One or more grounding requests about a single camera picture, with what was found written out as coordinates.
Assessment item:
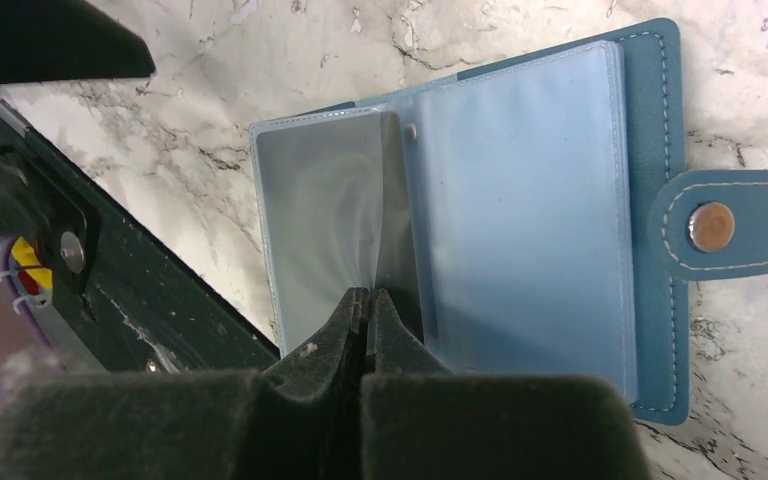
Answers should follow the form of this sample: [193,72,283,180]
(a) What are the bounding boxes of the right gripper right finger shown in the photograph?
[360,290,651,479]

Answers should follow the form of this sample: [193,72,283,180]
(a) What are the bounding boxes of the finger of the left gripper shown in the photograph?
[0,1,156,85]

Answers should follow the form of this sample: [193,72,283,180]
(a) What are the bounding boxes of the blue card holder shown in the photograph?
[250,18,768,425]

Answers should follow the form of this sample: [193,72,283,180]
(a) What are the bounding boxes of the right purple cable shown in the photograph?
[0,238,54,399]

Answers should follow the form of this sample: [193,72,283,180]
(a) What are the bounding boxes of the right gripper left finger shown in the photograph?
[0,288,370,479]

